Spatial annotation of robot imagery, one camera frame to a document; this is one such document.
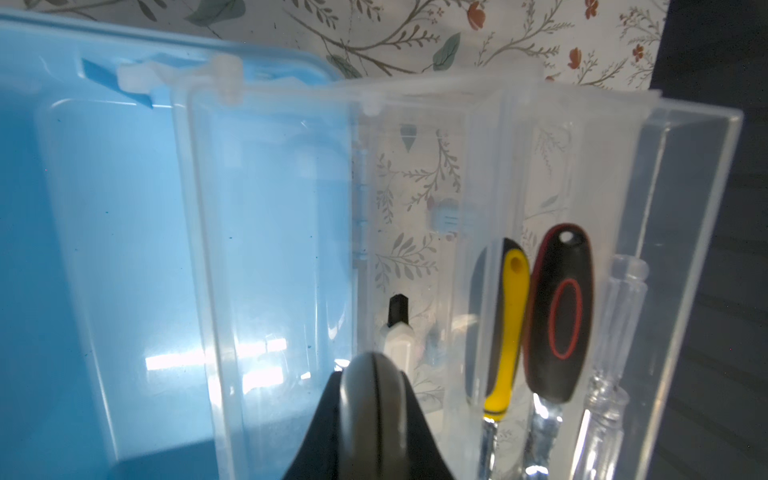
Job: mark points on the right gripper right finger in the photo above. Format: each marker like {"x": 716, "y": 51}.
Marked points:
{"x": 425, "y": 461}

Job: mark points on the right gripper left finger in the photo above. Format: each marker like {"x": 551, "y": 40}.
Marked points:
{"x": 317, "y": 457}

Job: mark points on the teal utility knife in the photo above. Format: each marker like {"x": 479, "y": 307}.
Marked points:
{"x": 372, "y": 420}

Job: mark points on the clear handled screwdriver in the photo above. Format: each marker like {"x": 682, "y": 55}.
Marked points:
{"x": 601, "y": 431}

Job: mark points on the yellow black screwdriver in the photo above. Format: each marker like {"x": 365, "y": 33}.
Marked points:
{"x": 510, "y": 306}

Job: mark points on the blue plastic tool box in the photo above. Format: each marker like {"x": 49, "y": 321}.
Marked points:
{"x": 207, "y": 205}

